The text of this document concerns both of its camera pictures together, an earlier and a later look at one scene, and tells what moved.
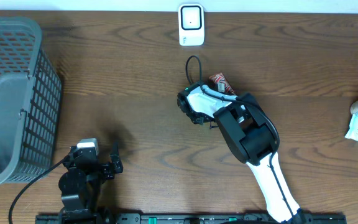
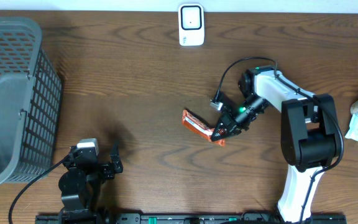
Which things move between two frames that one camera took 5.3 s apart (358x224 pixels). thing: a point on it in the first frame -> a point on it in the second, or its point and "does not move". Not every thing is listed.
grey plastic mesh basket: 20,102 does not move
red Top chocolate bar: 224,86 -> 189,121
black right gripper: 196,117 -> 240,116
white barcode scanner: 191,24 does not move
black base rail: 184,218 does not move
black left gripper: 107,172 does not move
